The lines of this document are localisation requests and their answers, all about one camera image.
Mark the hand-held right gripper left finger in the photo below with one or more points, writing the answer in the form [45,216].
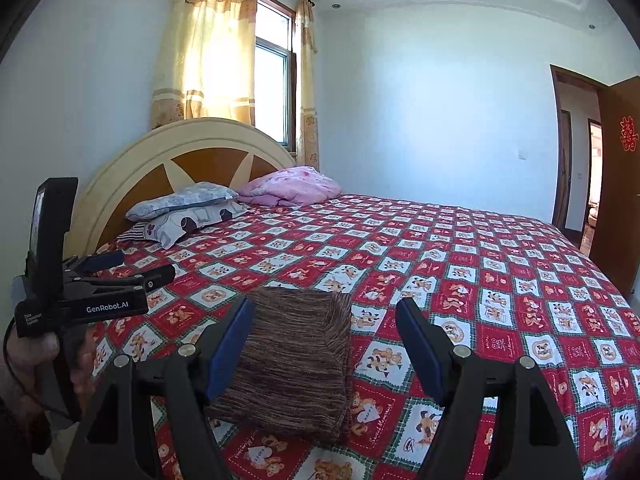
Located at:
[232,350]

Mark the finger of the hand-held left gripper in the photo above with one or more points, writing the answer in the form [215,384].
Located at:
[100,261]
[155,276]

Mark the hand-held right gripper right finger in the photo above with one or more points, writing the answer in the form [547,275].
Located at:
[422,350]

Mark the brown knitted sweater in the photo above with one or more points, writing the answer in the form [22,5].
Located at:
[290,360]

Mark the person's left forearm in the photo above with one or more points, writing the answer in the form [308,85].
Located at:
[20,440]

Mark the person's left hand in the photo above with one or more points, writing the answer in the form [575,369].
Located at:
[42,347]

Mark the striped cloth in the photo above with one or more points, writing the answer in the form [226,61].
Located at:
[131,232]

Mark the white pillow with brown print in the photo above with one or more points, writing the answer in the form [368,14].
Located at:
[190,223]

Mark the blue-grey floral pillow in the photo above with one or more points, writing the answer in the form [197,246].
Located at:
[185,199]

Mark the bed with red patterned quilt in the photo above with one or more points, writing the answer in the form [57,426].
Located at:
[500,285]

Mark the cream and wood headboard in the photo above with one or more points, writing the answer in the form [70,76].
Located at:
[150,150]

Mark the pink floral quilt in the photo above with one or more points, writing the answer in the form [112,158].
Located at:
[295,185]

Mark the wide yellow curtain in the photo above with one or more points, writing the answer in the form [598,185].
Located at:
[200,60]

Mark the window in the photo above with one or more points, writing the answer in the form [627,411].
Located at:
[272,85]

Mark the brown wooden door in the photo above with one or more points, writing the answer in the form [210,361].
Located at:
[615,210]

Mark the narrow yellow curtain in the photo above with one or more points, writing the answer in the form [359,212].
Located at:
[306,85]

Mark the red paper door decoration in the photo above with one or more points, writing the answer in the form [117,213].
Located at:
[628,133]

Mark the brown door frame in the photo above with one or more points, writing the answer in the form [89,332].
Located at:
[555,135]

